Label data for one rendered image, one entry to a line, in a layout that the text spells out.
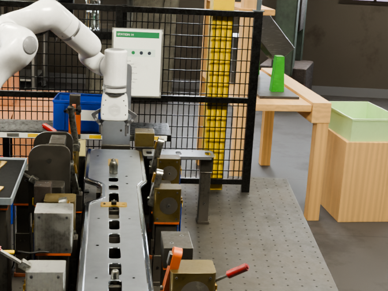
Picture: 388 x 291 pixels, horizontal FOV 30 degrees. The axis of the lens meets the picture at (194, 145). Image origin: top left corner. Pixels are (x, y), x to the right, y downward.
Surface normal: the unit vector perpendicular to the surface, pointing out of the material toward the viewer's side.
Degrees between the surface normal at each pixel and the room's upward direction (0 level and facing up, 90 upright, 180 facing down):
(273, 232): 0
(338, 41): 90
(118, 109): 90
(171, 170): 90
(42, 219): 90
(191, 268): 0
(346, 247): 0
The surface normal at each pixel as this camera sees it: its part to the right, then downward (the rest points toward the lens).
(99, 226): 0.05, -0.96
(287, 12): -0.27, 0.22
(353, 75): 0.02, 0.26
